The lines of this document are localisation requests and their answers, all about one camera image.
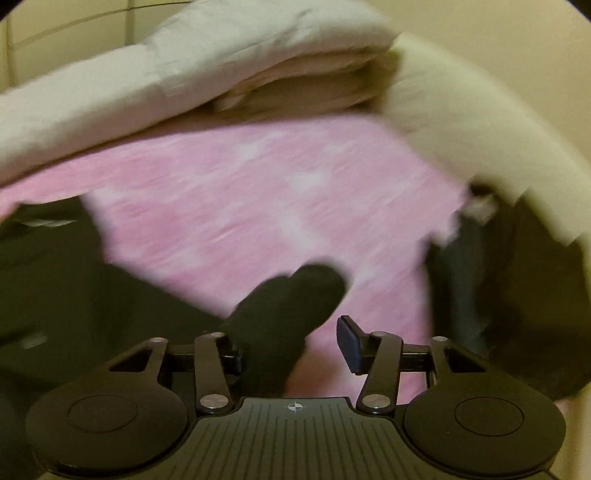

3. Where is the black garment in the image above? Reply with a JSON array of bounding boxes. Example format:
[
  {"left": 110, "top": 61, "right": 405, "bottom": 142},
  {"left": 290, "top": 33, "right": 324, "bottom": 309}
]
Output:
[{"left": 0, "top": 196, "right": 348, "bottom": 462}]

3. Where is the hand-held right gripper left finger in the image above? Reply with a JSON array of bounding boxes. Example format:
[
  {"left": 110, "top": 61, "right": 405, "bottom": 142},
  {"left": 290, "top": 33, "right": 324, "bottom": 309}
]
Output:
[{"left": 108, "top": 332, "right": 244, "bottom": 415}]

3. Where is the pink bed sheet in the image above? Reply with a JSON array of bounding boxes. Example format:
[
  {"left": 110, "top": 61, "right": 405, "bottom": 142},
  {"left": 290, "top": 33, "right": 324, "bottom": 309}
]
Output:
[{"left": 0, "top": 113, "right": 472, "bottom": 398}]

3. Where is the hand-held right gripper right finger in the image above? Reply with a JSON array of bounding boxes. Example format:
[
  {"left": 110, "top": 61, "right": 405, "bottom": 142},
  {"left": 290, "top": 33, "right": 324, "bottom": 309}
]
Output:
[{"left": 336, "top": 316, "right": 489, "bottom": 418}]

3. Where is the dark cloth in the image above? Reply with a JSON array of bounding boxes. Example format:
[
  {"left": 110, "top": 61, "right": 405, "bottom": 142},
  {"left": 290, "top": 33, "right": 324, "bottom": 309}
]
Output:
[{"left": 422, "top": 182, "right": 591, "bottom": 400}]

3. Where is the cream cloth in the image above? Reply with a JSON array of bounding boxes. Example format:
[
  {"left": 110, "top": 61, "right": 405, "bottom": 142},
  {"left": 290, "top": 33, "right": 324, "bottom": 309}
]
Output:
[{"left": 381, "top": 34, "right": 591, "bottom": 247}]

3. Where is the white duvet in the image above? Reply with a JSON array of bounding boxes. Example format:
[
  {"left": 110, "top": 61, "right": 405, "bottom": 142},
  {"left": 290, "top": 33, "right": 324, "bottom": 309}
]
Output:
[{"left": 0, "top": 0, "right": 400, "bottom": 188}]

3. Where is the beige folded blanket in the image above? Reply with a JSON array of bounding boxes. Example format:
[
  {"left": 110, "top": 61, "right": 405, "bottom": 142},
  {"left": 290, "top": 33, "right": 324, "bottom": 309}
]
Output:
[{"left": 210, "top": 48, "right": 400, "bottom": 118}]

